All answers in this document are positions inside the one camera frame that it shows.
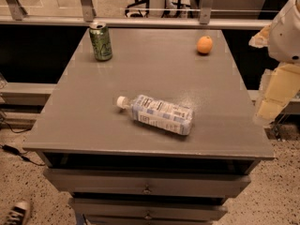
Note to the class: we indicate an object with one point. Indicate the black and white sneaker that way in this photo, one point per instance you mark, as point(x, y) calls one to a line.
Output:
point(18, 214)

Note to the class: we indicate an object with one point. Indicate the clear plastic water bottle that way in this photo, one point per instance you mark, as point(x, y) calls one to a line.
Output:
point(158, 113)

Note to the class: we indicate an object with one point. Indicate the orange fruit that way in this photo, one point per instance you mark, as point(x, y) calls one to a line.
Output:
point(204, 45)

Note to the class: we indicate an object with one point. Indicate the green soda can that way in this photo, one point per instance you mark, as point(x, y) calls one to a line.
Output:
point(100, 39)

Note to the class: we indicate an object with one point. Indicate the black office chair base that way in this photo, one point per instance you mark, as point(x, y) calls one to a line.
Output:
point(157, 9)

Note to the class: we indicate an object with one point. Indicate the grey drawer cabinet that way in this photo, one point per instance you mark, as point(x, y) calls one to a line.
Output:
point(157, 135)

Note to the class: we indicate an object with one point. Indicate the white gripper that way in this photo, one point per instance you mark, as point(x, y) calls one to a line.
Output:
point(286, 37)

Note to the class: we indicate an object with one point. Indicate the metal glass railing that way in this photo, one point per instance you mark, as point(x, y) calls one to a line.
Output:
point(204, 14)

